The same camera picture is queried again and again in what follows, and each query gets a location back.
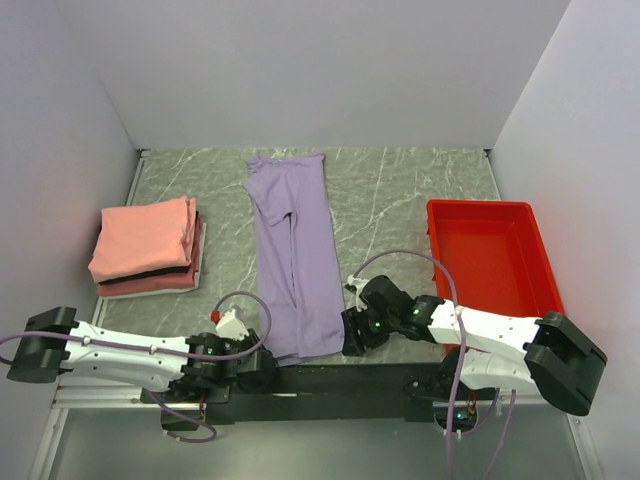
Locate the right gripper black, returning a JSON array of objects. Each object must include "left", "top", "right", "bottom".
[{"left": 341, "top": 302, "right": 398, "bottom": 357}]

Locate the purple t-shirt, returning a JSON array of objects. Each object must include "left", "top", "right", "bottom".
[{"left": 245, "top": 153, "right": 344, "bottom": 366}]

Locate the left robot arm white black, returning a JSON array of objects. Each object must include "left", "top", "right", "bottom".
[{"left": 1, "top": 307, "right": 277, "bottom": 402}]

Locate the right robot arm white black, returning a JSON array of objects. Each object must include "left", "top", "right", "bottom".
[{"left": 342, "top": 275, "right": 607, "bottom": 416}]

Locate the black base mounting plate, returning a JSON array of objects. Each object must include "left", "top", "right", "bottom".
[{"left": 139, "top": 363, "right": 496, "bottom": 434}]

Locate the folded dusty red t-shirt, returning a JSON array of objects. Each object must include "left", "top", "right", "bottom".
[{"left": 97, "top": 217, "right": 206, "bottom": 299}]

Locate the red plastic bin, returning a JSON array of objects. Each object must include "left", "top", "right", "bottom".
[{"left": 426, "top": 199, "right": 565, "bottom": 317}]

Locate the folded black t-shirt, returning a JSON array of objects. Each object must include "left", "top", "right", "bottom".
[{"left": 94, "top": 214, "right": 201, "bottom": 286}]

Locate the folded salmon pink t-shirt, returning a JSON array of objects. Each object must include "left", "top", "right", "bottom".
[{"left": 89, "top": 196, "right": 197, "bottom": 283}]

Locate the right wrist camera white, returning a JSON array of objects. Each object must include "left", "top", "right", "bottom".
[{"left": 344, "top": 275, "right": 369, "bottom": 311}]

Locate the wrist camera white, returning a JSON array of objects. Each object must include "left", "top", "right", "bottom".
[
  {"left": 344, "top": 275, "right": 369, "bottom": 311},
  {"left": 211, "top": 306, "right": 249, "bottom": 341}
]

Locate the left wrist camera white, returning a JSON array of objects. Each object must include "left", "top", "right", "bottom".
[{"left": 211, "top": 306, "right": 249, "bottom": 341}]

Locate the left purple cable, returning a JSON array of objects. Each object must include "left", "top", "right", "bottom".
[{"left": 0, "top": 292, "right": 274, "bottom": 444}]

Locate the aluminium rail frame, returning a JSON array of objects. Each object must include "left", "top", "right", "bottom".
[{"left": 29, "top": 149, "right": 149, "bottom": 480}]

